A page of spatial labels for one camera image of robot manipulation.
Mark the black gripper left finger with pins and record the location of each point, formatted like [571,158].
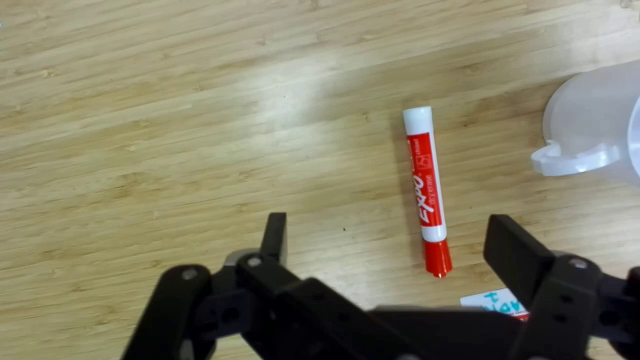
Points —
[274,236]

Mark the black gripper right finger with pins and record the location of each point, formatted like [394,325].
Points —
[516,256]

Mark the red white marker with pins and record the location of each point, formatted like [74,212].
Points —
[419,129]

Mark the white ceramic mug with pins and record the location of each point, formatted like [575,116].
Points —
[593,124]

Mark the small white paper label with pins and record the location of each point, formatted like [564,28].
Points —
[496,301]

